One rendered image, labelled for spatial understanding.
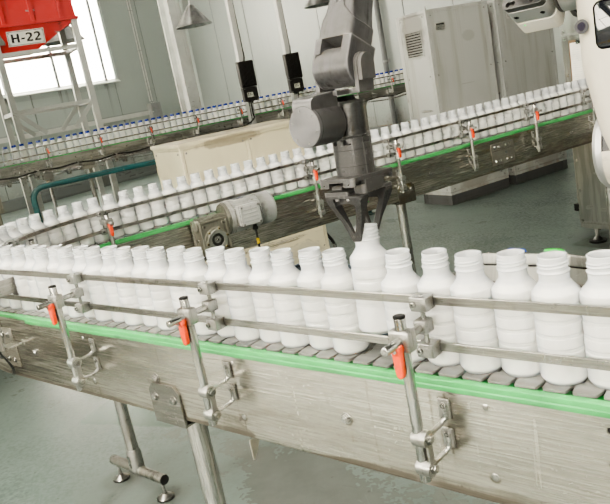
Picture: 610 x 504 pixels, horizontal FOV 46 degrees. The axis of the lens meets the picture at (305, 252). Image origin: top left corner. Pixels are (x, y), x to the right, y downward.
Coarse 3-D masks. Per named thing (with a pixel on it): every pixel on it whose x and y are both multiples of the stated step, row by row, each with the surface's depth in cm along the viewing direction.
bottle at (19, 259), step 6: (18, 246) 183; (24, 246) 182; (12, 252) 181; (18, 252) 180; (24, 252) 182; (18, 258) 181; (24, 258) 181; (12, 264) 181; (18, 264) 180; (18, 276) 181; (24, 276) 181; (18, 282) 181; (24, 282) 181; (18, 288) 182; (24, 288) 181; (24, 294) 182; (30, 294) 182; (24, 306) 183; (30, 306) 182
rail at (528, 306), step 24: (216, 288) 128; (240, 288) 124; (264, 288) 120; (288, 288) 116; (312, 288) 113; (120, 312) 152; (144, 312) 146; (168, 312) 140; (552, 312) 87; (576, 312) 85; (600, 312) 83; (336, 336) 112; (360, 336) 109; (384, 336) 106; (528, 360) 91; (552, 360) 89; (576, 360) 87; (600, 360) 85
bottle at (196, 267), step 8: (192, 248) 137; (200, 248) 135; (184, 256) 134; (192, 256) 134; (200, 256) 135; (192, 264) 134; (200, 264) 134; (184, 272) 135; (192, 272) 134; (200, 272) 134; (192, 280) 134; (200, 280) 134; (192, 288) 134; (192, 296) 135; (200, 296) 134; (192, 304) 135; (200, 304) 135; (208, 312) 135; (200, 328) 136
